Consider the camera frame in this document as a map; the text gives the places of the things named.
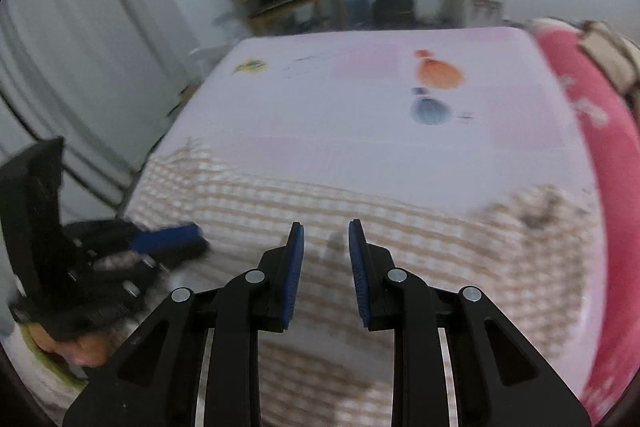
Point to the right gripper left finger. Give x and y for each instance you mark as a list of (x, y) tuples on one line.
[(194, 359)]

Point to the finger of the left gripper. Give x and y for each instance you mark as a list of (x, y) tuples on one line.
[(166, 258), (180, 236)]

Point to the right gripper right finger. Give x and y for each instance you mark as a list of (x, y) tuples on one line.
[(458, 360)]

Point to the beige houndstooth coat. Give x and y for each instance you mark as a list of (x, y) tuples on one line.
[(529, 254)]

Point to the beige clothes pile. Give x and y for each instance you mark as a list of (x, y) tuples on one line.
[(616, 55)]

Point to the left human hand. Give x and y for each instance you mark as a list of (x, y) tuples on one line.
[(90, 350)]

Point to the white wardrobe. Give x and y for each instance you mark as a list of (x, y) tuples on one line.
[(107, 76)]

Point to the pink bed sheet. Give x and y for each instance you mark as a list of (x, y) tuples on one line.
[(456, 149)]

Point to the pink floral blanket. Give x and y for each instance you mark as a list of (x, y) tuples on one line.
[(610, 126)]

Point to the black bin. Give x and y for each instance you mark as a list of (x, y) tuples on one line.
[(394, 14)]

